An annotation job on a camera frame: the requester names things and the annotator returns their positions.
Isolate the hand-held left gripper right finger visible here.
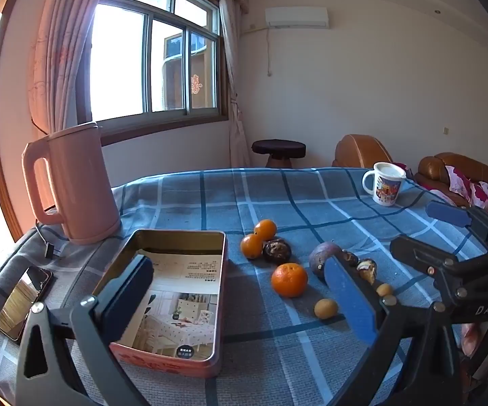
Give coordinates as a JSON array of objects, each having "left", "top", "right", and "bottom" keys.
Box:
[{"left": 323, "top": 256, "right": 461, "bottom": 406}]

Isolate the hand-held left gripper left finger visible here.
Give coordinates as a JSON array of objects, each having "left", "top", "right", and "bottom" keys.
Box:
[{"left": 15, "top": 256, "right": 155, "bottom": 406}]

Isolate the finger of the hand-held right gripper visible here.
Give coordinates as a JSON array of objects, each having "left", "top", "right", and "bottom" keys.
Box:
[
  {"left": 425, "top": 201, "right": 488, "bottom": 248},
  {"left": 390, "top": 236, "right": 488, "bottom": 305}
]

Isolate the yellow oval fruit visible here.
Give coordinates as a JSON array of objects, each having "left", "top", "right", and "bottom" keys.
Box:
[{"left": 314, "top": 298, "right": 339, "bottom": 319}]

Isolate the large mandarin orange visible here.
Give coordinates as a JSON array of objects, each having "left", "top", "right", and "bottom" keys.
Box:
[{"left": 271, "top": 263, "right": 308, "bottom": 298}]

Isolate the pink metal tin box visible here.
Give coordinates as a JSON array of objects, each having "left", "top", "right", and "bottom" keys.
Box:
[{"left": 91, "top": 228, "right": 228, "bottom": 380}]

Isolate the small mandarin orange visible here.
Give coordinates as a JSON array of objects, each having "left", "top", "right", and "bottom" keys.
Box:
[
  {"left": 240, "top": 233, "right": 265, "bottom": 260},
  {"left": 254, "top": 219, "right": 278, "bottom": 241}
]

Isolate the person's right hand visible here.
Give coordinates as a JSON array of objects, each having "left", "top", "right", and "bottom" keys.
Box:
[{"left": 460, "top": 322, "right": 484, "bottom": 354}]

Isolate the pink floral cushion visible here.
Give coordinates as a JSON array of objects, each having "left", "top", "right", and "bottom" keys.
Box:
[{"left": 392, "top": 161, "right": 488, "bottom": 215}]

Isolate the printed paper leaflet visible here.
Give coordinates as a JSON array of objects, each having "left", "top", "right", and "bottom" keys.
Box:
[{"left": 114, "top": 249, "right": 222, "bottom": 358}]

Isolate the white printed mug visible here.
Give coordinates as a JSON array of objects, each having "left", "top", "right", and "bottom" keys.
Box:
[{"left": 362, "top": 162, "right": 407, "bottom": 207}]

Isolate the dark wrinkled passion fruit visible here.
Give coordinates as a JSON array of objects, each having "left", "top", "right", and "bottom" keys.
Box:
[{"left": 262, "top": 239, "right": 292, "bottom": 264}]

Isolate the black smartphone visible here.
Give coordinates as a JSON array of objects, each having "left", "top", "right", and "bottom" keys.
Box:
[{"left": 0, "top": 266, "right": 54, "bottom": 343}]

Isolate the brown leather sofa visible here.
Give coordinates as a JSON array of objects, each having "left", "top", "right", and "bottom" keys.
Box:
[{"left": 332, "top": 134, "right": 488, "bottom": 204}]

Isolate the pink electric kettle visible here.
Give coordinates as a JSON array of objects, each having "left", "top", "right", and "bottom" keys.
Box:
[{"left": 21, "top": 121, "right": 123, "bottom": 246}]

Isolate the blue checked tablecloth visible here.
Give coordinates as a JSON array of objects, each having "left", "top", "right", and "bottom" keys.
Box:
[{"left": 0, "top": 167, "right": 488, "bottom": 406}]

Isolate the dark round stool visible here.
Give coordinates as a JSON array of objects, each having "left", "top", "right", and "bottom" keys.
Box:
[{"left": 251, "top": 139, "right": 306, "bottom": 168}]

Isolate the brown framed window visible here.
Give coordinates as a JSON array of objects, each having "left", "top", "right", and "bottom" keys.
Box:
[{"left": 77, "top": 0, "right": 228, "bottom": 147}]

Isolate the pale tied curtain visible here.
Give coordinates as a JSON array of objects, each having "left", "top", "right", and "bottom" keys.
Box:
[{"left": 204, "top": 0, "right": 254, "bottom": 168}]

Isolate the white air conditioner pipe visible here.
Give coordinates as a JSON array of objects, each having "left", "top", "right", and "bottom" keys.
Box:
[{"left": 244, "top": 25, "right": 274, "bottom": 78}]

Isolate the white air conditioner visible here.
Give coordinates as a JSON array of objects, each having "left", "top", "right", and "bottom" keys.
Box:
[{"left": 265, "top": 7, "right": 329, "bottom": 29}]

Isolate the pink patterned curtain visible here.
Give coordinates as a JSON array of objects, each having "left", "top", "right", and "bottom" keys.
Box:
[{"left": 28, "top": 0, "right": 116, "bottom": 137}]

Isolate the black power cable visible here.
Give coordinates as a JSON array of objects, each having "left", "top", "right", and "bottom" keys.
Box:
[{"left": 34, "top": 220, "right": 65, "bottom": 261}]

